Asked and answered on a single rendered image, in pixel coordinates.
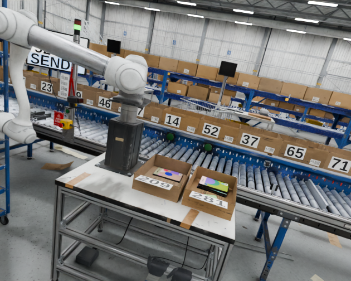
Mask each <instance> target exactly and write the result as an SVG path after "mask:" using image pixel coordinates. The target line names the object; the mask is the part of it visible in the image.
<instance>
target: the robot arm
mask: <svg viewBox="0 0 351 281"><path fill-rule="evenodd" d="M0 38H1V39H4V40H6V41H8V42H10V53H9V73H10V77H11V81H12V85H13V88H14V92H15V95H16V98H17V101H18V106H19V112H11V113H5V112H0V132H1V133H4V134H5V135H7V136H8V137H9V138H11V139H13V140H14V141H16V142H18V143H22V144H29V143H32V142H33V141H34V140H35V139H36V136H37V135H36V132H35V131H34V130H33V126H32V122H31V121H30V120H34V121H35V122H36V121H38V120H45V119H46V118H50V117H51V113H48V114H45V112H30V104H29V100H28V96H27V91H26V87H25V82H24V79H23V65H24V63H25V61H26V58H27V56H28V54H29V53H30V51H31V48H32V47H35V48H37V49H40V50H42V51H45V52H47V53H49V54H52V55H54V56H57V57H59V58H61V59H64V60H66V61H68V62H71V63H73V64H75V65H78V66H81V67H83V68H85V69H88V70H90V71H92V72H95V73H97V74H99V75H102V76H104V79H105V81H106V82H107V83H108V84H110V85H112V86H114V87H116V88H118V89H119V95H117V96H114V97H113V99H114V100H120V101H125V102H128V103H134V104H138V105H142V104H143V103H151V99H148V98H145V97H144V90H145V86H146V83H147V73H148V66H147V62H146V60H145V59H144V58H143V57H141V56H138V55H128V56H127V57H126V58H125V59H124V58H122V57H119V56H114V57H112V58H109V57H106V56H104V55H102V54H100V53H98V52H95V51H93V50H91V49H89V48H86V47H84V46H81V45H79V44H78V43H75V42H73V41H70V40H68V39H66V38H64V37H61V36H59V35H57V34H55V33H53V32H50V31H48V30H46V29H44V28H41V27H39V26H38V22H37V17H36V15H35V14H33V13H32V12H30V11H28V10H26V9H21V10H19V11H17V12H16V11H14V10H11V9H9V8H4V7H0Z"/></svg>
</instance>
